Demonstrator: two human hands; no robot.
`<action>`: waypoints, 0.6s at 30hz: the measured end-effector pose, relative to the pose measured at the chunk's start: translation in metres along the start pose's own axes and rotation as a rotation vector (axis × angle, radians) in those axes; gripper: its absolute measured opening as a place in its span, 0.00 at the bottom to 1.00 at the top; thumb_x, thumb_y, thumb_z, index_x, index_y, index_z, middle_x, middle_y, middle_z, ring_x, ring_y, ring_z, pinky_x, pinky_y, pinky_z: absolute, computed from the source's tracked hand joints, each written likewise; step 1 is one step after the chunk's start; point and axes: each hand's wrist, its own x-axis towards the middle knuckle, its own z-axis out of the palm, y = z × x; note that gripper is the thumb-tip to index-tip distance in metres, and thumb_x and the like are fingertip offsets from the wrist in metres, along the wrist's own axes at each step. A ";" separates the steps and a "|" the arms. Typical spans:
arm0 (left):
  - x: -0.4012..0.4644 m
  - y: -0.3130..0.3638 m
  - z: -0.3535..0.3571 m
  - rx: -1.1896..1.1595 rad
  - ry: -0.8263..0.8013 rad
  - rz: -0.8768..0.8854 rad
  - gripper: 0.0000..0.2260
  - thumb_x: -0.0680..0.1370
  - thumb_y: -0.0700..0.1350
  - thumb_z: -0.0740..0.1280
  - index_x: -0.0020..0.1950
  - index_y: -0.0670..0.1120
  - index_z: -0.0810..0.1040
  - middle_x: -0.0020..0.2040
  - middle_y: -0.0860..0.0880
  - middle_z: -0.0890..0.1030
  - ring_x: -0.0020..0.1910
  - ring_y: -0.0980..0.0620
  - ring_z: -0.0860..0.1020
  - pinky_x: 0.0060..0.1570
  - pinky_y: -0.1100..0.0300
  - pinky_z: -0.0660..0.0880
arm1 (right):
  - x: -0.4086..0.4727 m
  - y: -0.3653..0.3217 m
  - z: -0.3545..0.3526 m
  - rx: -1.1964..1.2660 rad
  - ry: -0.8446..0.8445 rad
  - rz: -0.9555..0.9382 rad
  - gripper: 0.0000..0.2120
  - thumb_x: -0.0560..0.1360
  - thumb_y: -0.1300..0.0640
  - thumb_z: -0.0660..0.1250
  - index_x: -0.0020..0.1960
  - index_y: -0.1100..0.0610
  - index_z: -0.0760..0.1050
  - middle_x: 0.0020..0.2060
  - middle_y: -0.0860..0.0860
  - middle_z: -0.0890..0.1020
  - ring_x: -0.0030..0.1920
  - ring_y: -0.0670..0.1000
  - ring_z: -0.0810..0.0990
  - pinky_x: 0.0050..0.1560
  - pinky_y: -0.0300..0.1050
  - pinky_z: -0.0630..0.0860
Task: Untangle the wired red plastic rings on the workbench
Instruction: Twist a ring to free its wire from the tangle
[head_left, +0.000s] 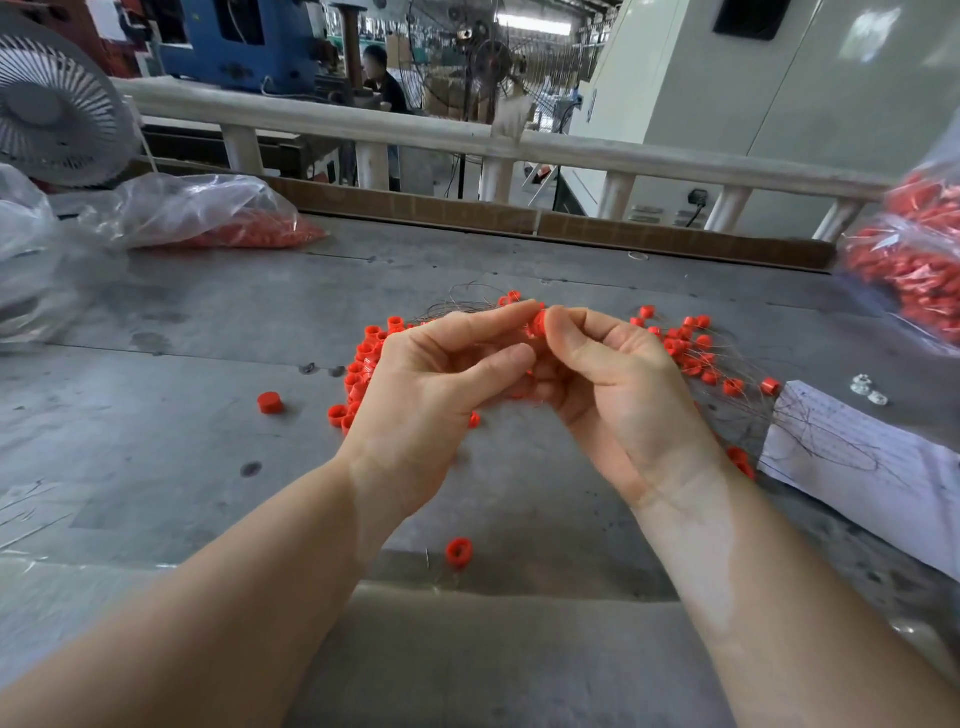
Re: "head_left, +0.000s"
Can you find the person's left hand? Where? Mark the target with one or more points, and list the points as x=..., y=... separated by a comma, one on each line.
x=420, y=413

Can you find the person's right hand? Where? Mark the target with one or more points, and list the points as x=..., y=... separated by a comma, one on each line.
x=630, y=413

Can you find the pile of red plastic rings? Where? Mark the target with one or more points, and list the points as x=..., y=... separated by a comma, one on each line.
x=690, y=348

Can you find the person's right forearm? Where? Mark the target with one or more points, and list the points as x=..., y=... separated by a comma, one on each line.
x=810, y=600

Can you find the person's left forearm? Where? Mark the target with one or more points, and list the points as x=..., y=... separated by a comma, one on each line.
x=180, y=623

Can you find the brown wooden board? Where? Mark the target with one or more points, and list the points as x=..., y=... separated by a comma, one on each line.
x=450, y=210

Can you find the small clear plastic piece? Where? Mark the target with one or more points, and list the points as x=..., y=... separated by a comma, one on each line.
x=878, y=398
x=861, y=384

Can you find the white paper sheet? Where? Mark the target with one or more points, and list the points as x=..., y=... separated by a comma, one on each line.
x=863, y=477

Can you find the white metal railing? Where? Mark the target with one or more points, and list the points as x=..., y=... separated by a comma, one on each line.
x=375, y=126

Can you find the clear bag with red pieces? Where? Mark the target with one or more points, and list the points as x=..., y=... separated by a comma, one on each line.
x=203, y=210

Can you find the large clear bag red pieces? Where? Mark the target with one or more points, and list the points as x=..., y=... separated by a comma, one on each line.
x=908, y=258

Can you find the large grey machine cabinet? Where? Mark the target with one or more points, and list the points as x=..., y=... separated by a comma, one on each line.
x=851, y=90

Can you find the blue industrial machine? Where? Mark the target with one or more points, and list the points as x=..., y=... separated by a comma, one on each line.
x=255, y=42

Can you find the crumpled clear plastic bag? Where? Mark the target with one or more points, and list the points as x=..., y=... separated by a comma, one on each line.
x=23, y=263

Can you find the white desk fan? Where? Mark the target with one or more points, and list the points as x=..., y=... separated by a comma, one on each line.
x=60, y=102

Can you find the red industrial machine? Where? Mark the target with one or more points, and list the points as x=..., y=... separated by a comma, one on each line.
x=45, y=15

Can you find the black pedestal fan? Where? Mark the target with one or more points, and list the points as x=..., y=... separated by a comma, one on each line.
x=488, y=63

